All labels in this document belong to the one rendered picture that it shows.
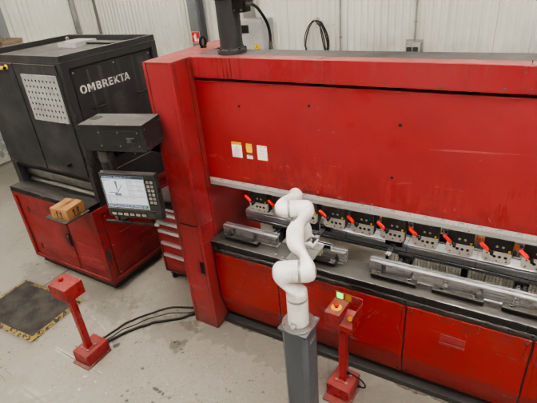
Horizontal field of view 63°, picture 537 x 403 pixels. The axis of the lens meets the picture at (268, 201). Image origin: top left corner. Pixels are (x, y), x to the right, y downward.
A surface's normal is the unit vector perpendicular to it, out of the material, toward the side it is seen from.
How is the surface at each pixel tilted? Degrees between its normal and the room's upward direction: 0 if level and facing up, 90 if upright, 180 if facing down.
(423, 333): 90
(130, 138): 90
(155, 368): 0
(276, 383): 0
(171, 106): 90
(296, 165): 90
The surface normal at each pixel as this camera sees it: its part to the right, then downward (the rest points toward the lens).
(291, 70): -0.49, 0.45
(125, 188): -0.27, 0.48
